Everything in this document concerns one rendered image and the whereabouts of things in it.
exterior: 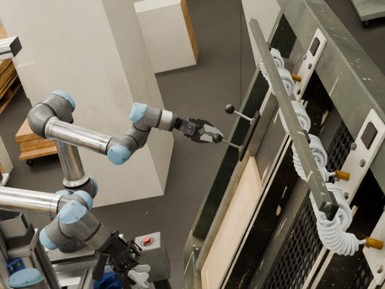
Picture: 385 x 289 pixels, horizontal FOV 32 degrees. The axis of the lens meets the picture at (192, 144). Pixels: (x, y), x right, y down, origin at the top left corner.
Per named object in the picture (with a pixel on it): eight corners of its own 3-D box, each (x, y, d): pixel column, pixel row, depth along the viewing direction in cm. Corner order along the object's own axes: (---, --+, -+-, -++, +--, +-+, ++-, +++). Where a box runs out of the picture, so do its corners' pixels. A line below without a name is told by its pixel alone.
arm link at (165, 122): (163, 110, 250) (157, 131, 251) (175, 113, 251) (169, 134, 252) (161, 108, 258) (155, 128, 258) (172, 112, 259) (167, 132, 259)
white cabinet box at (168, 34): (151, 60, 798) (134, 3, 766) (198, 50, 788) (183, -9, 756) (146, 74, 758) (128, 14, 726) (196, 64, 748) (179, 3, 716)
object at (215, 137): (244, 152, 256) (211, 139, 257) (247, 144, 254) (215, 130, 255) (242, 156, 252) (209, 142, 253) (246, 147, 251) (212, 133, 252)
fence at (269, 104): (204, 265, 280) (195, 262, 279) (291, 60, 240) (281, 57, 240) (205, 272, 276) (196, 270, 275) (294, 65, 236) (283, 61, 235)
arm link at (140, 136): (117, 147, 259) (124, 127, 251) (132, 133, 267) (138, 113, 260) (134, 158, 258) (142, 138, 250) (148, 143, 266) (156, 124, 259)
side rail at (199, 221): (214, 234, 303) (191, 228, 301) (310, 7, 257) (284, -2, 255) (215, 242, 298) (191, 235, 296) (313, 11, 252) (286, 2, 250)
